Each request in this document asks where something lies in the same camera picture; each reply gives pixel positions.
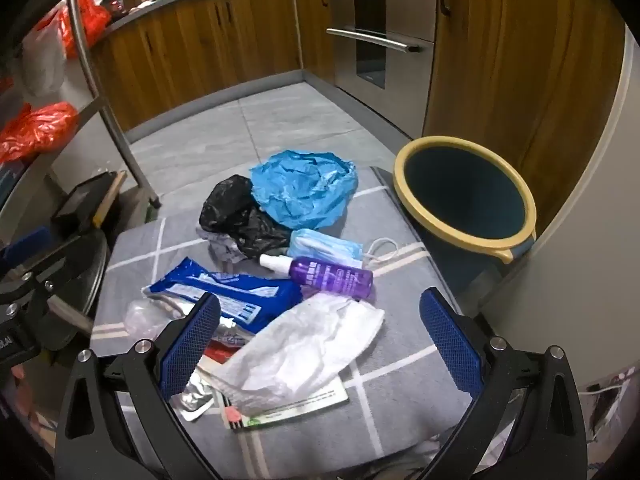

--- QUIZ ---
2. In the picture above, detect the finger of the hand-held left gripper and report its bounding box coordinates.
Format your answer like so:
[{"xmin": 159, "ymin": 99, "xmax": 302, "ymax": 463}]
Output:
[{"xmin": 0, "ymin": 229, "xmax": 68, "ymax": 293}]

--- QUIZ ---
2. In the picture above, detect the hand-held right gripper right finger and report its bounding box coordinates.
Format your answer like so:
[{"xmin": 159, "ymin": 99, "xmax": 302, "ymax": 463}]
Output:
[{"xmin": 419, "ymin": 287, "xmax": 588, "ymax": 480}]

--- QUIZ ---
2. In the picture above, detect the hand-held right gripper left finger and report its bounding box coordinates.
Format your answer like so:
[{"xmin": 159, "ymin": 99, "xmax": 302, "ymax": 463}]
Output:
[{"xmin": 54, "ymin": 291, "xmax": 236, "ymax": 480}]

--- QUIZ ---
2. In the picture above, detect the silver blister pack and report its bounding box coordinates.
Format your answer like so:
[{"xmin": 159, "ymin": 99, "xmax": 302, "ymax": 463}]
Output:
[{"xmin": 170, "ymin": 375, "xmax": 226, "ymax": 423}]

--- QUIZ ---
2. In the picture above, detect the blue wet wipe packet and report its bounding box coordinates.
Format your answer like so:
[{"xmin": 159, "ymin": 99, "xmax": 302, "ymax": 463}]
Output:
[{"xmin": 142, "ymin": 256, "xmax": 303, "ymax": 336}]

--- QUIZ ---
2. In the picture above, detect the white paper tissue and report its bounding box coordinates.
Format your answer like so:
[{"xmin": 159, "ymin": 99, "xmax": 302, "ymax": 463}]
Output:
[{"xmin": 215, "ymin": 292, "xmax": 386, "ymax": 406}]

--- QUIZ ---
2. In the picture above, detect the white medicine box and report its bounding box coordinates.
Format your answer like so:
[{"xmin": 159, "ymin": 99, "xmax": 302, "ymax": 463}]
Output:
[{"xmin": 227, "ymin": 375, "xmax": 349, "ymax": 431}]

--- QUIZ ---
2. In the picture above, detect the black plastic bag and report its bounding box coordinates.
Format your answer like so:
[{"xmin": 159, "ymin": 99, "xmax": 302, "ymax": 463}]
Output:
[{"xmin": 199, "ymin": 175, "xmax": 293, "ymax": 260}]

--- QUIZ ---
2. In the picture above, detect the blue bucket with yellow rim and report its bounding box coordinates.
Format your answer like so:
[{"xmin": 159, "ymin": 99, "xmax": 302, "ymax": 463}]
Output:
[{"xmin": 392, "ymin": 135, "xmax": 538, "ymax": 306}]

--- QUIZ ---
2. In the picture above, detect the red foil packet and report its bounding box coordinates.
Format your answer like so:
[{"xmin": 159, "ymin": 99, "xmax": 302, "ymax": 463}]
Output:
[{"xmin": 205, "ymin": 337, "xmax": 247, "ymax": 367}]

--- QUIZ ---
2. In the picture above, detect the clear plastic bag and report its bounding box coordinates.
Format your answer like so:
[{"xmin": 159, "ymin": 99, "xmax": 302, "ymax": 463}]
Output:
[{"xmin": 122, "ymin": 297, "xmax": 188, "ymax": 341}]

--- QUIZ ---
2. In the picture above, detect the black box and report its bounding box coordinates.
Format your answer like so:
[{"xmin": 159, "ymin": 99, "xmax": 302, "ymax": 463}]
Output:
[{"xmin": 50, "ymin": 170, "xmax": 118, "ymax": 233}]

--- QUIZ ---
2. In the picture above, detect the grey checked mat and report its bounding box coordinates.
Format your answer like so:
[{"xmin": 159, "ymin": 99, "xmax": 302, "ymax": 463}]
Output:
[{"xmin": 90, "ymin": 165, "xmax": 501, "ymax": 480}]

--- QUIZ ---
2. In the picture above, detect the wooden board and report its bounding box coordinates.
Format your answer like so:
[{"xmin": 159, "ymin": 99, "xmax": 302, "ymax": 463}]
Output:
[{"xmin": 92, "ymin": 170, "xmax": 128, "ymax": 228}]

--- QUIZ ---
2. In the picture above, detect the purple spray bottle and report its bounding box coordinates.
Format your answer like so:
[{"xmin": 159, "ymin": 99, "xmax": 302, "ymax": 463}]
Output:
[{"xmin": 259, "ymin": 253, "xmax": 375, "ymax": 303}]

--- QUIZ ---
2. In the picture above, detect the blue face mask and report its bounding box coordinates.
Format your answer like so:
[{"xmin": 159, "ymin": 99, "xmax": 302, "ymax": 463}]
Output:
[{"xmin": 287, "ymin": 228, "xmax": 401, "ymax": 271}]

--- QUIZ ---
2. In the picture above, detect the metal rack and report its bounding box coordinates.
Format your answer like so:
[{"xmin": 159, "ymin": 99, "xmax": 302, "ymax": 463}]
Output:
[{"xmin": 0, "ymin": 0, "xmax": 163, "ymax": 211}]

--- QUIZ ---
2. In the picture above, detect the blue plastic bag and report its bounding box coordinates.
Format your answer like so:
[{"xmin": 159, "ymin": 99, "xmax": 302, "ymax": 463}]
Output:
[{"xmin": 249, "ymin": 150, "xmax": 359, "ymax": 231}]

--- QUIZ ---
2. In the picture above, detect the white plastic bag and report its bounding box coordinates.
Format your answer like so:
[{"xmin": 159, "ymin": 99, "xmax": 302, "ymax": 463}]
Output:
[{"xmin": 20, "ymin": 15, "xmax": 68, "ymax": 96}]

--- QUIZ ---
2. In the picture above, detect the wooden base cabinet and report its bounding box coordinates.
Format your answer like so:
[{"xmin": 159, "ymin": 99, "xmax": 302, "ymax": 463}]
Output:
[{"xmin": 90, "ymin": 0, "xmax": 336, "ymax": 133}]

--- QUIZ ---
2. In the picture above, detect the tall wooden cabinet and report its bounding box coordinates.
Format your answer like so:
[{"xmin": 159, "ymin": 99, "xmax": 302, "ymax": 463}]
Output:
[{"xmin": 422, "ymin": 0, "xmax": 628, "ymax": 221}]

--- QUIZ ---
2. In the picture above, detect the steel built-in oven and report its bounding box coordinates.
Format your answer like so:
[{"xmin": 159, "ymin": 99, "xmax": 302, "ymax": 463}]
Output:
[{"xmin": 320, "ymin": 0, "xmax": 441, "ymax": 141}]

